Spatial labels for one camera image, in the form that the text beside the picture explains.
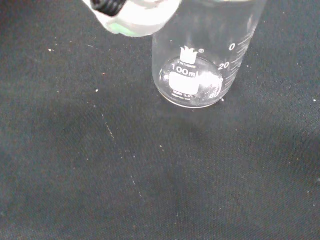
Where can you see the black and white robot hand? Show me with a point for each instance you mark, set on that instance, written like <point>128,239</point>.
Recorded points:
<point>140,17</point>

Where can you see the black bench cloth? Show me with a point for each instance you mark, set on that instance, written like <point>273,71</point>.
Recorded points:
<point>100,162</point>

